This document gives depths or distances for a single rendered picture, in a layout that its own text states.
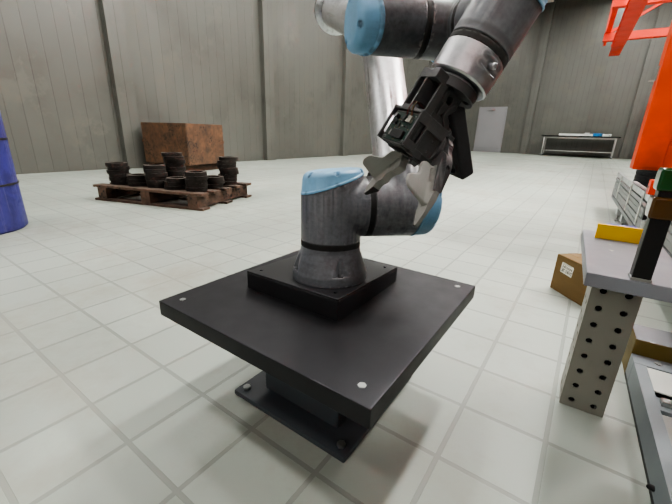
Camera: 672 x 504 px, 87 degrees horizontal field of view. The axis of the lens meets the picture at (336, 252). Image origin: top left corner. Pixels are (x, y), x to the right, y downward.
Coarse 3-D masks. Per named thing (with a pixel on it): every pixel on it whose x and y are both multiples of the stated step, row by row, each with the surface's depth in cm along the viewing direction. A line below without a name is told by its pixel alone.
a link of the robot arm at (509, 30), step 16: (464, 0) 51; (480, 0) 46; (496, 0) 45; (512, 0) 45; (528, 0) 45; (544, 0) 46; (464, 16) 48; (480, 16) 46; (496, 16) 45; (512, 16) 45; (528, 16) 46; (464, 32) 47; (480, 32) 46; (496, 32) 45; (512, 32) 46; (496, 48) 46; (512, 48) 47
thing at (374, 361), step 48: (240, 288) 94; (432, 288) 98; (240, 336) 72; (288, 336) 73; (336, 336) 73; (384, 336) 74; (432, 336) 75; (288, 384) 65; (336, 384) 59; (384, 384) 60; (336, 432) 85
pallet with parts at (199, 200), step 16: (176, 160) 354; (224, 160) 363; (112, 176) 347; (128, 176) 342; (144, 176) 339; (160, 176) 336; (176, 176) 344; (192, 176) 319; (208, 176) 355; (224, 176) 368; (112, 192) 353; (128, 192) 371; (144, 192) 332; (160, 192) 326; (176, 192) 321; (192, 192) 321; (208, 192) 332; (224, 192) 354; (240, 192) 382; (192, 208) 321; (208, 208) 325
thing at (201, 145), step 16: (144, 128) 606; (160, 128) 590; (176, 128) 575; (192, 128) 579; (208, 128) 610; (144, 144) 617; (160, 144) 601; (176, 144) 585; (192, 144) 584; (208, 144) 615; (160, 160) 611; (192, 160) 590; (208, 160) 621
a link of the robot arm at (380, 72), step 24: (384, 72) 94; (384, 96) 92; (384, 120) 91; (384, 144) 89; (408, 168) 85; (384, 192) 82; (408, 192) 83; (384, 216) 82; (408, 216) 84; (432, 216) 85
